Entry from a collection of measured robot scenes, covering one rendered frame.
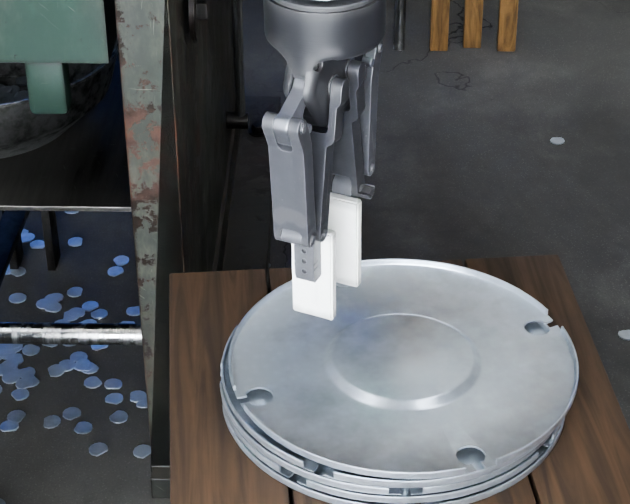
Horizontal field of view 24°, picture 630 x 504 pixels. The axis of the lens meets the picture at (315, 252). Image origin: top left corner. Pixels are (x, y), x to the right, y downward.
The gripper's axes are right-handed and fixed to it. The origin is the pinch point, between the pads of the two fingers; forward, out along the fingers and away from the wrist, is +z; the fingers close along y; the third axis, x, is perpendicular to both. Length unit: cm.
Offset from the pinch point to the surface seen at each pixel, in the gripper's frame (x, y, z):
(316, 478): -1.1, -0.1, 20.8
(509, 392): 9.4, -14.6, 19.7
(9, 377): -61, -37, 58
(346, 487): 1.3, -0.2, 21.0
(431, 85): -42, -134, 60
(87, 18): -40, -32, 3
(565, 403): 13.9, -15.2, 19.8
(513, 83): -30, -140, 60
